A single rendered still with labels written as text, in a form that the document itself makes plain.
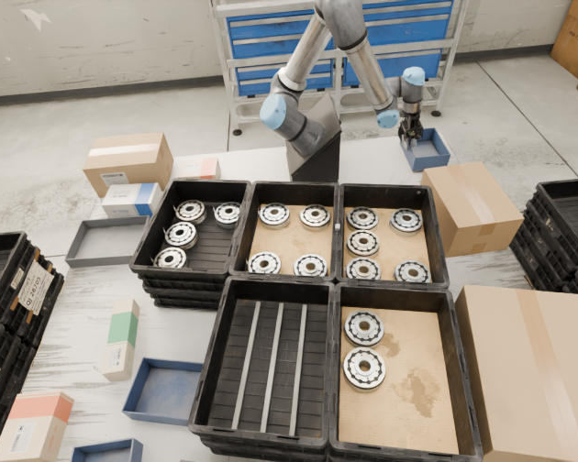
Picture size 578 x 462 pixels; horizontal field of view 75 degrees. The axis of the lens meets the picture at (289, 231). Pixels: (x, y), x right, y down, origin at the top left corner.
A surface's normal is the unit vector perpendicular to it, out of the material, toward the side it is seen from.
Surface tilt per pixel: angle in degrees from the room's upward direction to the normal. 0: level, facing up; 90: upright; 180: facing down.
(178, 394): 0
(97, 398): 0
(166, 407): 0
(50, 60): 90
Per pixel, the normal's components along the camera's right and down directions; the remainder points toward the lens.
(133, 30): 0.07, 0.74
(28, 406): -0.07, -0.66
